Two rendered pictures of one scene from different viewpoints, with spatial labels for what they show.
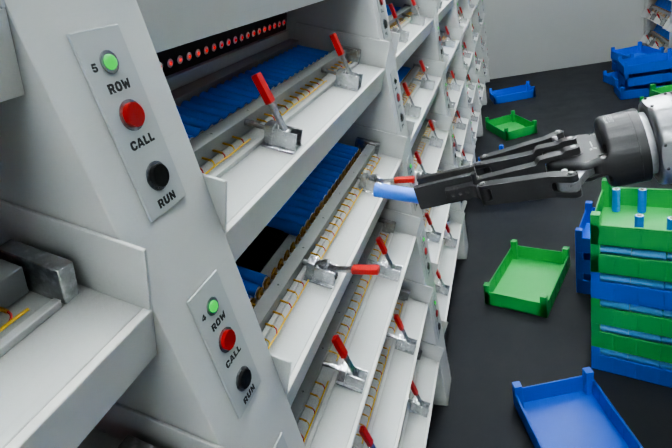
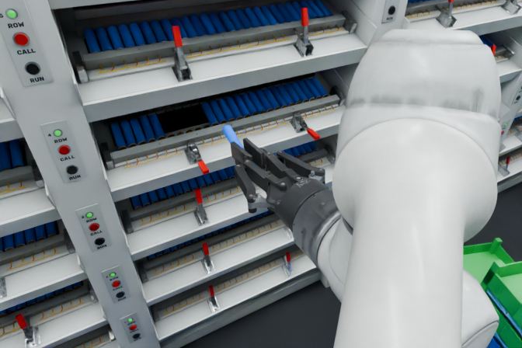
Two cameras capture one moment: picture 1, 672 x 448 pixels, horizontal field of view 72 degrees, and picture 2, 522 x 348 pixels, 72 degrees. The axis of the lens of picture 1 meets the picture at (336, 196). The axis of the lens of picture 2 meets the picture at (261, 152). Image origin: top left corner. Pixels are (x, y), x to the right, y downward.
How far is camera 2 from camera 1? 0.49 m
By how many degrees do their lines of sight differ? 35
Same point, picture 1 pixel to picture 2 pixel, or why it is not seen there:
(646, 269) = (506, 334)
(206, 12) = not seen: outside the picture
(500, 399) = not seen: hidden behind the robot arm
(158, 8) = not seen: outside the picture
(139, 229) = (15, 87)
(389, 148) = not seen: hidden behind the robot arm
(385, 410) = (241, 249)
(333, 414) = (176, 223)
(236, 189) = (120, 86)
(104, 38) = (11, 2)
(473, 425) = (325, 309)
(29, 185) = not seen: outside the picture
